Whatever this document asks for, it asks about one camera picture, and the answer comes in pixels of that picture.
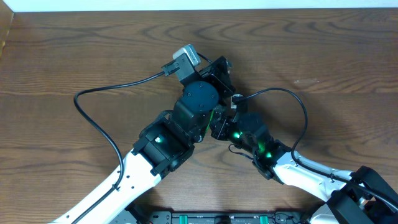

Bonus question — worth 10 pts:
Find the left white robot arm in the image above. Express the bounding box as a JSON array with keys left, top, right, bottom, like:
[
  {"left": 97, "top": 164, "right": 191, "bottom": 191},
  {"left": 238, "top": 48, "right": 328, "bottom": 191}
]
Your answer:
[{"left": 54, "top": 54, "right": 235, "bottom": 223}]

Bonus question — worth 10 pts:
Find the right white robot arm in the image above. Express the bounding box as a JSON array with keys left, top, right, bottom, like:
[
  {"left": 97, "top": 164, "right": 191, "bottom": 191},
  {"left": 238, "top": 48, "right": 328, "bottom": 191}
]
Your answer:
[{"left": 210, "top": 106, "right": 397, "bottom": 223}]

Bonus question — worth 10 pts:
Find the left camera black cable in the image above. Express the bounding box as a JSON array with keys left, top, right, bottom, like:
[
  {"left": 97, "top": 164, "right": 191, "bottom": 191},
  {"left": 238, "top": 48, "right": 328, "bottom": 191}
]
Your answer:
[{"left": 73, "top": 70, "right": 165, "bottom": 224}]

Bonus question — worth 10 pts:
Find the camera black cable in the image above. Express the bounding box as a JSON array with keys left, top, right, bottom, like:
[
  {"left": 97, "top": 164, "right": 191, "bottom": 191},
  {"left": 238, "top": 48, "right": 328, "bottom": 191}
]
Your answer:
[
  {"left": 241, "top": 87, "right": 398, "bottom": 206},
  {"left": 73, "top": 70, "right": 165, "bottom": 224}
]

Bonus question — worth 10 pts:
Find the right camera black cable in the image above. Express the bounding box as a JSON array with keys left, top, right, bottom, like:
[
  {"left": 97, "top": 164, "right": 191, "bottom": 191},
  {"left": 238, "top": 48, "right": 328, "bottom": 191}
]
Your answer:
[{"left": 241, "top": 87, "right": 398, "bottom": 206}]

